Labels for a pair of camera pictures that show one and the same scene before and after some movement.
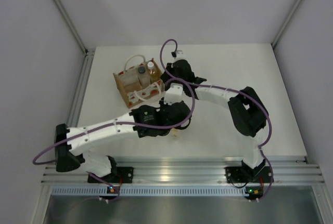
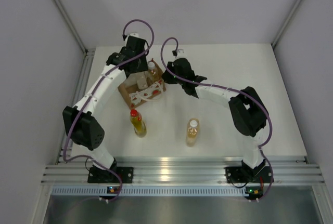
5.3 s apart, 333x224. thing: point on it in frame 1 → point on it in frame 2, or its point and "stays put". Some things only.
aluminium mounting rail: [286, 170] stays put
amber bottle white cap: [175, 133] → [192, 131]
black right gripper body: [170, 69] stays put
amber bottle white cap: [155, 75] stays put
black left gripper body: [162, 104] → [141, 65]
